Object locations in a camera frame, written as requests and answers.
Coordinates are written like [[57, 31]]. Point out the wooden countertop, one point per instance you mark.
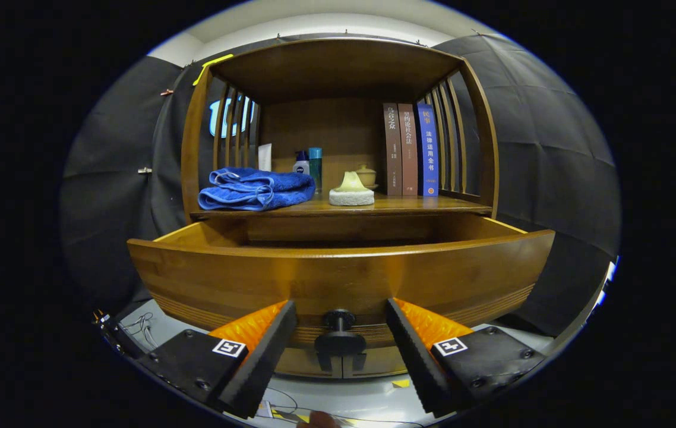
[[415, 204]]

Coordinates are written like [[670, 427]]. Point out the dark brown book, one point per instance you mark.
[[392, 154]]

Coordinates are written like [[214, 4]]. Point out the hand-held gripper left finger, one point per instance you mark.
[[264, 356]]

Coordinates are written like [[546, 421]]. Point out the white card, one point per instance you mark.
[[265, 157]]

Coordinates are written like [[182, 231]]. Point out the black backdrop cloth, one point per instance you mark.
[[552, 148]]

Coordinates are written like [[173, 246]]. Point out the reddish brown book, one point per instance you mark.
[[408, 154]]

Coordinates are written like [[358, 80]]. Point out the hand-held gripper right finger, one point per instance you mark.
[[418, 362]]

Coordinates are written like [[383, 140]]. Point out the yellow tape piece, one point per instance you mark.
[[401, 383]]

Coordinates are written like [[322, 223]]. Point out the white bottle with blue cap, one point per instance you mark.
[[300, 165]]

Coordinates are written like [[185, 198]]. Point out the yellow-green sponge with white base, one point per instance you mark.
[[351, 193]]

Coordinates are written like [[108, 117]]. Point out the wooden drawer with black knob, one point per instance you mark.
[[314, 279]]

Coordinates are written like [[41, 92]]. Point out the wooden cabinet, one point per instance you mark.
[[326, 125]]

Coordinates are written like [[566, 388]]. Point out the beige lidded teacup with saucer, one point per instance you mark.
[[367, 175]]

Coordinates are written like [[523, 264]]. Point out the wooden cabinet door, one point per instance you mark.
[[296, 364], [384, 361]]

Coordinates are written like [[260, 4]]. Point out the blue book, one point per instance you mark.
[[428, 154]]

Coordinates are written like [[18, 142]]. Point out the teal bottle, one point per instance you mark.
[[315, 169]]

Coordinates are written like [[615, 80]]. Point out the blue folded towel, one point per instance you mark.
[[255, 189]]

